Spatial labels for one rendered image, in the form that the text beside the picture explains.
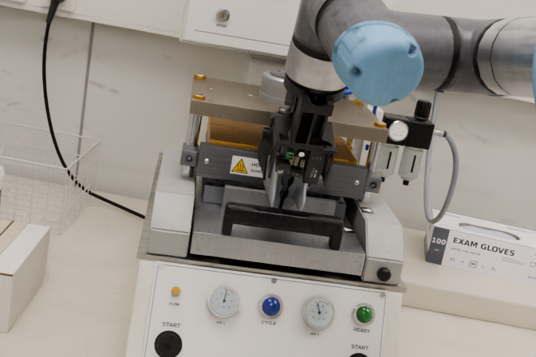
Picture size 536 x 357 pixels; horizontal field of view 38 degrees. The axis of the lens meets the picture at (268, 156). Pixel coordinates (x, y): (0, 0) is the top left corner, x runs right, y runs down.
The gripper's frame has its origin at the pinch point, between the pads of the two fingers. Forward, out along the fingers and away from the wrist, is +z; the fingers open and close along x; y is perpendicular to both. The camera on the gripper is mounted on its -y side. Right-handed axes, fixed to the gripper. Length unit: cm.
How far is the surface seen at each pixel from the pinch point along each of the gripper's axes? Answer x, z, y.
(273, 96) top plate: -2.2, -7.4, -13.5
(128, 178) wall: -24, 43, -55
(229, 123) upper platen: -7.3, 0.0, -16.2
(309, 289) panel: 4.7, 6.0, 9.7
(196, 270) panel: -9.8, 5.6, 9.3
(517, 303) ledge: 49, 28, -16
